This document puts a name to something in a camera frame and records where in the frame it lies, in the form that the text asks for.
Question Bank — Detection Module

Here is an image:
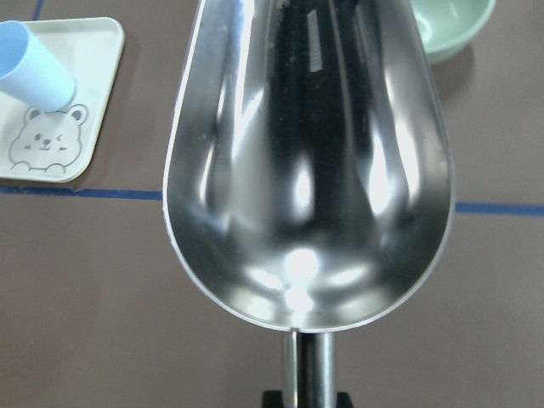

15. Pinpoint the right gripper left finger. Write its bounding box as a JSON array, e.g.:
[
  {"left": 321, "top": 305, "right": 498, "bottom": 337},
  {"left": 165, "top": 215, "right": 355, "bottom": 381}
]
[{"left": 261, "top": 382, "right": 290, "bottom": 408}]

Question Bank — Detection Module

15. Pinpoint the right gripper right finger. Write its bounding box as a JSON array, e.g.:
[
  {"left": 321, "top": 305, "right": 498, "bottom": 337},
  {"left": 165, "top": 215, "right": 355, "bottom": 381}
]
[{"left": 336, "top": 387, "right": 354, "bottom": 408}]

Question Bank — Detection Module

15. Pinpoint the stainless steel ice scoop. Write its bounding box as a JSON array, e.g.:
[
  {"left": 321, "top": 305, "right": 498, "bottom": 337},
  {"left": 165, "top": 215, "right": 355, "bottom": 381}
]
[{"left": 163, "top": 1, "right": 455, "bottom": 407}]

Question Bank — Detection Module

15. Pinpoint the light blue plastic cup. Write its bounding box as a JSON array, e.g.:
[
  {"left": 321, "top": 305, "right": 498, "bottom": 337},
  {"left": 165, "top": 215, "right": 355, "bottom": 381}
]
[{"left": 1, "top": 20, "right": 77, "bottom": 112}]

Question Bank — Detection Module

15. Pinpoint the cream bear serving tray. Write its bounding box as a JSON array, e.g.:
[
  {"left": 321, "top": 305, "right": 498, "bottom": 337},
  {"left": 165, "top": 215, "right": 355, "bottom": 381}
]
[{"left": 1, "top": 17, "right": 125, "bottom": 183}]

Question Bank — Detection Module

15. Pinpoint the green bowl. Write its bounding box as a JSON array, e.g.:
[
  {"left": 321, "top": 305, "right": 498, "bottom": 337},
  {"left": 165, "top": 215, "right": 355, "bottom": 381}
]
[{"left": 411, "top": 0, "right": 496, "bottom": 65}]

